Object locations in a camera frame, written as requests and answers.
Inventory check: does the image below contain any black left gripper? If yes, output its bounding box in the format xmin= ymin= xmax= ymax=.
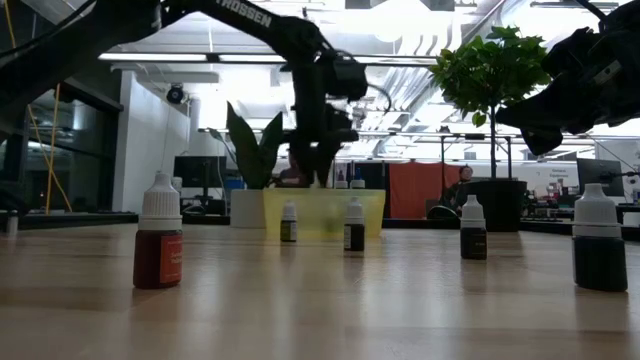
xmin=292 ymin=104 xmax=360 ymax=189

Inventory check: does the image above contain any small red dropper bottle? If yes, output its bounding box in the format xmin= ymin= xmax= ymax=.
xmin=132 ymin=172 xmax=184 ymax=290

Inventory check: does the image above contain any black frame table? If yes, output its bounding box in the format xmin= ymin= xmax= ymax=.
xmin=437 ymin=132 xmax=514 ymax=181

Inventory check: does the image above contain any ceiling light strip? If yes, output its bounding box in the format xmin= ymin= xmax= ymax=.
xmin=98 ymin=51 xmax=289 ymax=64

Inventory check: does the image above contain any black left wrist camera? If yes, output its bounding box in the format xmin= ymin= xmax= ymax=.
xmin=327 ymin=54 xmax=370 ymax=101

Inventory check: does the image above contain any person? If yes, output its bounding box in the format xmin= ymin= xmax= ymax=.
xmin=427 ymin=164 xmax=476 ymax=220
xmin=277 ymin=149 xmax=309 ymax=189

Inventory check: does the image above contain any black computer monitor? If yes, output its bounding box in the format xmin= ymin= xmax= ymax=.
xmin=173 ymin=155 xmax=228 ymax=190
xmin=576 ymin=158 xmax=625 ymax=197

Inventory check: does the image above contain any yellow translucent plastic tray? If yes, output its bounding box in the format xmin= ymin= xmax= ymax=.
xmin=263 ymin=187 xmax=387 ymax=242

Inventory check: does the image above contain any orange partition screen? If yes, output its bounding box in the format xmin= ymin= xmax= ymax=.
xmin=388 ymin=161 xmax=464 ymax=220

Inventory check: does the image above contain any snake plant in white pot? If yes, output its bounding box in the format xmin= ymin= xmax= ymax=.
xmin=209 ymin=101 xmax=285 ymax=230

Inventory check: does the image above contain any leafy tree in black pot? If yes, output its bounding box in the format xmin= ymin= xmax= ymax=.
xmin=428 ymin=25 xmax=551 ymax=233

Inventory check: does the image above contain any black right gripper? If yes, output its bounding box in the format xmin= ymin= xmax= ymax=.
xmin=494 ymin=27 xmax=640 ymax=157

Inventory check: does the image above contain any small black dropper bottle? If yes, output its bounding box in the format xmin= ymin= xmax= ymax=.
xmin=459 ymin=194 xmax=488 ymax=261
xmin=343 ymin=196 xmax=366 ymax=253

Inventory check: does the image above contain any yellow extension cord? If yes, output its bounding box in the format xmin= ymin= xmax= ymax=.
xmin=2 ymin=0 xmax=74 ymax=214

